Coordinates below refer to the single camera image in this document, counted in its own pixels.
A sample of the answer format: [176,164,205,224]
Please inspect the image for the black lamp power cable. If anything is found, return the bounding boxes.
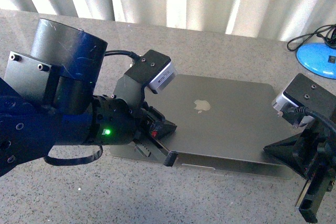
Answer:
[286,24,336,51]

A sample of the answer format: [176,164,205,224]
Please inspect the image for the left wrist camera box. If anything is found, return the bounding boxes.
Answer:
[114,49,178,111]

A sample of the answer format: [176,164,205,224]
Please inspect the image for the silver laptop computer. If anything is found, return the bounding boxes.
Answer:
[145,74,294,179]

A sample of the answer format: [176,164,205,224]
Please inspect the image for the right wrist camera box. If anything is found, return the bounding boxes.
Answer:
[272,73,335,122]

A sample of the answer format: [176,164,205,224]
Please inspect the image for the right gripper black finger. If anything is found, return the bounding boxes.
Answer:
[263,133,309,179]

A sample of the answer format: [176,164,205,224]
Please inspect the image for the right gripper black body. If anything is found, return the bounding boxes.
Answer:
[296,121,335,223]

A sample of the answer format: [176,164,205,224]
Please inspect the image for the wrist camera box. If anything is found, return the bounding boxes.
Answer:
[114,49,178,111]
[272,73,335,122]

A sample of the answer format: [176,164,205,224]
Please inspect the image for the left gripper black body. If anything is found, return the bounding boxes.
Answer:
[90,95,165,145]

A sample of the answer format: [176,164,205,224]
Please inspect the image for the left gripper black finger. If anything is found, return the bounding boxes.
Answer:
[148,106,177,139]
[134,140,177,167]

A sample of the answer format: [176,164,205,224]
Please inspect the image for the right camera black cable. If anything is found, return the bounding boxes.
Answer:
[286,106,336,133]

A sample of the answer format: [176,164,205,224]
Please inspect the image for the blue desk lamp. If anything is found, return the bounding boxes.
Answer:
[296,24,335,80]

